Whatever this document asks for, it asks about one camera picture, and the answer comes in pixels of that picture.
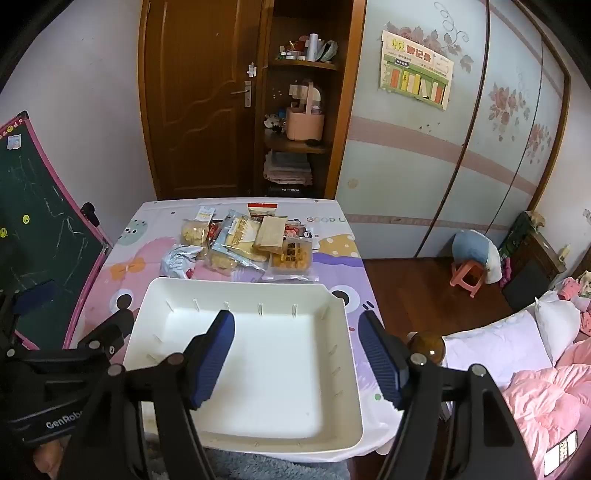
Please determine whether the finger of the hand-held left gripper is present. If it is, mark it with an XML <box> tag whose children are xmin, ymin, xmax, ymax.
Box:
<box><xmin>0</xmin><ymin>279</ymin><xmax>61</xmax><ymax>352</ymax></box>
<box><xmin>76</xmin><ymin>308</ymin><xmax>134</xmax><ymax>360</ymax></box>

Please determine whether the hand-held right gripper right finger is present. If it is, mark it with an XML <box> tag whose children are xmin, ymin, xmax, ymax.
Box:
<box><xmin>358</xmin><ymin>311</ymin><xmax>541</xmax><ymax>480</ymax></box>

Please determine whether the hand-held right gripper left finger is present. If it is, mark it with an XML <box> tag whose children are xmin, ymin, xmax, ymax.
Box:
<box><xmin>69</xmin><ymin>310</ymin><xmax>236</xmax><ymax>480</ymax></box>

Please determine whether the white plastic tray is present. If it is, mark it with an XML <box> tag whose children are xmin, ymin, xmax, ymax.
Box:
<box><xmin>124</xmin><ymin>276</ymin><xmax>365</xmax><ymax>452</ymax></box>

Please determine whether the white silver snack packet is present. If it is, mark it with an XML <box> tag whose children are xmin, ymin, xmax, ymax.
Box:
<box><xmin>160</xmin><ymin>244</ymin><xmax>204</xmax><ymax>279</ymax></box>

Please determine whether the clear packet of yellow cake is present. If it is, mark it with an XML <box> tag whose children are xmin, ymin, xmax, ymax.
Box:
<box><xmin>205</xmin><ymin>247</ymin><xmax>269</xmax><ymax>277</ymax></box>

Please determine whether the clear packet of yellow biscuits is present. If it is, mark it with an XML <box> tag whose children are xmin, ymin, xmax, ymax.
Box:
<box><xmin>180</xmin><ymin>218</ymin><xmax>211</xmax><ymax>247</ymax></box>

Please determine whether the clear packet of orange cubes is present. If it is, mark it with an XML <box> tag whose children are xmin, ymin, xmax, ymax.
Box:
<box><xmin>262</xmin><ymin>237</ymin><xmax>320</xmax><ymax>283</ymax></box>

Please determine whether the large bread packet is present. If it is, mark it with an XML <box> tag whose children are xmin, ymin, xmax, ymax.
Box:
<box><xmin>210</xmin><ymin>210</ymin><xmax>269</xmax><ymax>264</ymax></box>

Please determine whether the person's left hand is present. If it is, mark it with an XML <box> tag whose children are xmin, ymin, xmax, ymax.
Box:
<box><xmin>31</xmin><ymin>440</ymin><xmax>71</xmax><ymax>480</ymax></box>

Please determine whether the amber bedpost knob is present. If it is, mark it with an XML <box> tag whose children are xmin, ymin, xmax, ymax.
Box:
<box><xmin>407</xmin><ymin>331</ymin><xmax>446</xmax><ymax>365</ymax></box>

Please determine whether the cartoon printed tablecloth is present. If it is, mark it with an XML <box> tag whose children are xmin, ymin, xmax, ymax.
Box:
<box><xmin>65</xmin><ymin>199</ymin><xmax>416</xmax><ymax>462</ymax></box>

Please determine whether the lavender pillow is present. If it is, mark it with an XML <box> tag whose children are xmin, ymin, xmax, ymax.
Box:
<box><xmin>442</xmin><ymin>310</ymin><xmax>552</xmax><ymax>385</ymax></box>

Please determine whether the grey fluffy rug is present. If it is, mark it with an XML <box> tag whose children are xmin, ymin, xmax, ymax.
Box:
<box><xmin>198</xmin><ymin>448</ymin><xmax>352</xmax><ymax>480</ymax></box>

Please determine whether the pink plastic stool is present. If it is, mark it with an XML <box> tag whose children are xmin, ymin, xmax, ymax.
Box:
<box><xmin>450</xmin><ymin>262</ymin><xmax>485</xmax><ymax>298</ymax></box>

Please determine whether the blue round cushion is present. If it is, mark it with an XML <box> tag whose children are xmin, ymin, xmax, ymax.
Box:
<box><xmin>451</xmin><ymin>231</ymin><xmax>491</xmax><ymax>269</ymax></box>

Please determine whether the white cloth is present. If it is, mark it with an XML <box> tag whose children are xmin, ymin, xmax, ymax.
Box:
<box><xmin>484</xmin><ymin>241</ymin><xmax>503</xmax><ymax>284</ymax></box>

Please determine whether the pink quilt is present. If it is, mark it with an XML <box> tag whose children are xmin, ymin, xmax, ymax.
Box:
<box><xmin>501</xmin><ymin>339</ymin><xmax>591</xmax><ymax>462</ymax></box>

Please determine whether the dark wooden nightstand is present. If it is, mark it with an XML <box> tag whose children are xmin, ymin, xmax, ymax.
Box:
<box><xmin>501</xmin><ymin>222</ymin><xmax>566</xmax><ymax>311</ymax></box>

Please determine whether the white pillow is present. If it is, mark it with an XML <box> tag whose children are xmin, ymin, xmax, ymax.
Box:
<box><xmin>534</xmin><ymin>291</ymin><xmax>581</xmax><ymax>365</ymax></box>

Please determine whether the floral sliding wardrobe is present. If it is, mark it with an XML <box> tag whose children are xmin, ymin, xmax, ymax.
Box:
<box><xmin>335</xmin><ymin>0</ymin><xmax>571</xmax><ymax>259</ymax></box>

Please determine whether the pile of clothes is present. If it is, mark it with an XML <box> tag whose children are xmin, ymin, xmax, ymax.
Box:
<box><xmin>558</xmin><ymin>272</ymin><xmax>591</xmax><ymax>337</ymax></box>

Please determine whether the stack of folded towels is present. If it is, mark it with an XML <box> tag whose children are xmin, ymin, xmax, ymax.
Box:
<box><xmin>263</xmin><ymin>151</ymin><xmax>312</xmax><ymax>185</ymax></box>

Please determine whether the brown wooden door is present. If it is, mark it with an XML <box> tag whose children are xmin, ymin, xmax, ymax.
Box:
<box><xmin>139</xmin><ymin>0</ymin><xmax>269</xmax><ymax>200</ymax></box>

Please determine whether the wooden shelf cabinet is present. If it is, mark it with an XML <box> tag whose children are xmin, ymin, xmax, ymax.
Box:
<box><xmin>254</xmin><ymin>0</ymin><xmax>368</xmax><ymax>199</ymax></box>

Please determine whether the group of small bottles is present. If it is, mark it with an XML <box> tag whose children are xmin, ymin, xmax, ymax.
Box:
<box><xmin>277</xmin><ymin>32</ymin><xmax>339</xmax><ymax>63</ymax></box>

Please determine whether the green chalkboard with pink frame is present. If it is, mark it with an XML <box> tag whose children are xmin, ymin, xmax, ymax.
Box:
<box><xmin>0</xmin><ymin>111</ymin><xmax>114</xmax><ymax>352</ymax></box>

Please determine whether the pink basket with handle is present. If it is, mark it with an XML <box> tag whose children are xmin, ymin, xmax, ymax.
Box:
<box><xmin>285</xmin><ymin>82</ymin><xmax>326</xmax><ymax>141</ymax></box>

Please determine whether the metal door handle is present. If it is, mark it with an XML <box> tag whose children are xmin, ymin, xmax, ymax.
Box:
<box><xmin>231</xmin><ymin>80</ymin><xmax>252</xmax><ymax>108</ymax></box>

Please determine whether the wall poster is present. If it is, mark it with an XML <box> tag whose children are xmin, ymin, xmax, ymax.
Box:
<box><xmin>379</xmin><ymin>30</ymin><xmax>455</xmax><ymax>110</ymax></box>

